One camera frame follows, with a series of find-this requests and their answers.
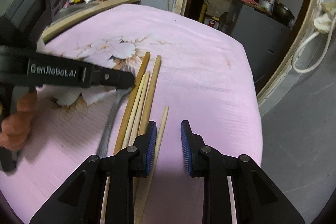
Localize person left hand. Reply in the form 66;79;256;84
1;88;37;152

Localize dark cabinet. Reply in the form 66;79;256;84
225;0;290;83

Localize dark handled fork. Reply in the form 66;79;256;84
96;88;132;158

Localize black pot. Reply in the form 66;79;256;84
272;3;294;26

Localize white hose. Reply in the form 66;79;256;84
291;29;334;74

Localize pale chopstick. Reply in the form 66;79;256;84
129;71;150;145
122;75;146;149

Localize brown bamboo chopstick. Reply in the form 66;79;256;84
138;55;162;136
113;52;150;155

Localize pink floral tablecloth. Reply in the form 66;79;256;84
0;3;264;224

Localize cream rubber gloves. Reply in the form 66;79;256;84
313;0;335;34

